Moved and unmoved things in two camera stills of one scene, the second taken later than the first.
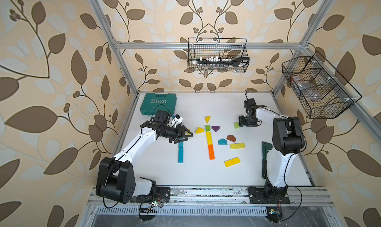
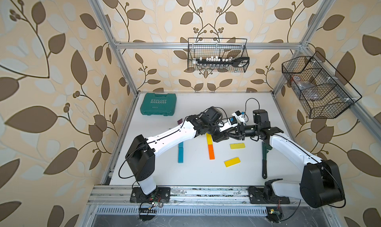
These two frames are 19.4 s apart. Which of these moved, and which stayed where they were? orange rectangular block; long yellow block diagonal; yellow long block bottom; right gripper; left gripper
Moved: left gripper; right gripper
Stayed: long yellow block diagonal; orange rectangular block; yellow long block bottom
